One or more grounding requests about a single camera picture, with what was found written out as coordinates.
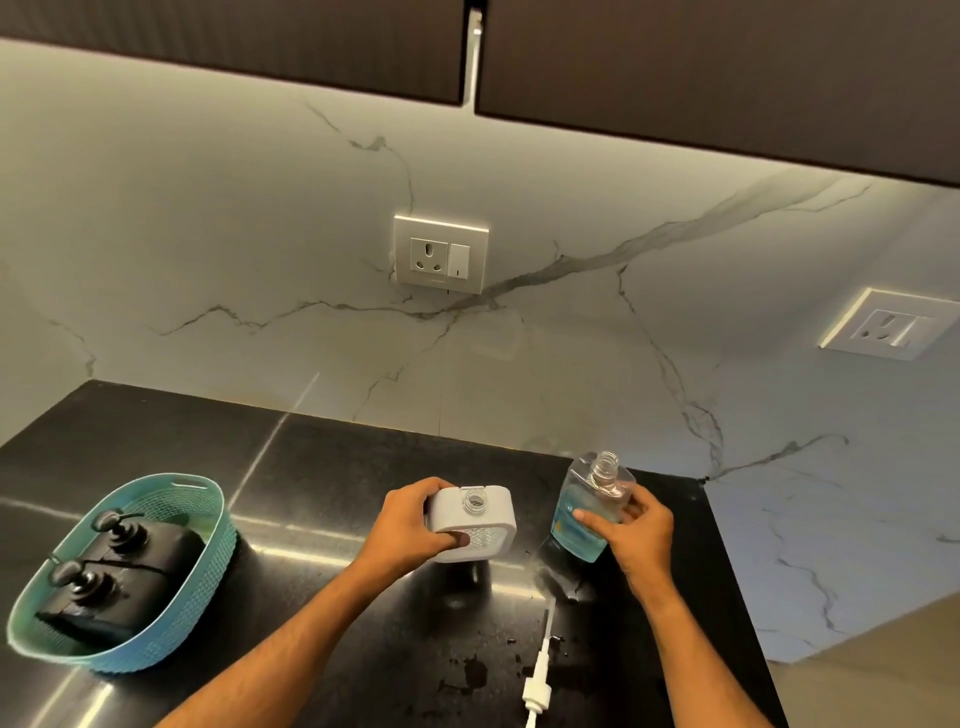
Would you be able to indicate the black soap dispenser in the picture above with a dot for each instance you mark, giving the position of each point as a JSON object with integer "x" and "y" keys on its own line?
{"x": 146, "y": 544}
{"x": 90, "y": 600}

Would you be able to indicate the white pump dispenser head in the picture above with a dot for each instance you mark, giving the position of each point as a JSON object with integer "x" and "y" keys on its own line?
{"x": 538, "y": 675}

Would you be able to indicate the person's left hand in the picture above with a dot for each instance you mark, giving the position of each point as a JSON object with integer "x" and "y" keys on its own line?
{"x": 401, "y": 529}

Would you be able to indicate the person's right hand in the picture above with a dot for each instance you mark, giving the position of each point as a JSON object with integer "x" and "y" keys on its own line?
{"x": 641, "y": 540}

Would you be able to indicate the person's left forearm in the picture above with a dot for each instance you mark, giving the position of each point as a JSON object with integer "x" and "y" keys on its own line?
{"x": 289, "y": 645}

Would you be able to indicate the teal plastic woven basket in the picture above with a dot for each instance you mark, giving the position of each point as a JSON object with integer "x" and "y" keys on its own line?
{"x": 161, "y": 600}

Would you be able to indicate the person's right thumb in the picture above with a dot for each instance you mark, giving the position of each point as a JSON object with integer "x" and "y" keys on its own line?
{"x": 592, "y": 519}

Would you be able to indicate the person's right forearm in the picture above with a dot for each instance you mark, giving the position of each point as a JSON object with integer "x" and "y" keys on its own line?
{"x": 694, "y": 664}

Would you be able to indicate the white square soap dispenser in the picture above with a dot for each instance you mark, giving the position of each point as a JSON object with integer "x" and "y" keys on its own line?
{"x": 480, "y": 521}

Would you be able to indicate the person's left thumb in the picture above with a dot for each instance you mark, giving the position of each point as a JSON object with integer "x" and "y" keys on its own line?
{"x": 448, "y": 538}

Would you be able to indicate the clear bottle with blue liquid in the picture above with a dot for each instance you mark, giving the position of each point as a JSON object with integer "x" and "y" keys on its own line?
{"x": 589, "y": 510}

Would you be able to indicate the dark upper cabinet door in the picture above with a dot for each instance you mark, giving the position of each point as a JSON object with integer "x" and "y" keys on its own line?
{"x": 240, "y": 37}
{"x": 720, "y": 67}

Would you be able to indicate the white wall socket with switch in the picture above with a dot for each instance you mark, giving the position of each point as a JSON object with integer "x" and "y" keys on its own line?
{"x": 441, "y": 255}
{"x": 889, "y": 324}

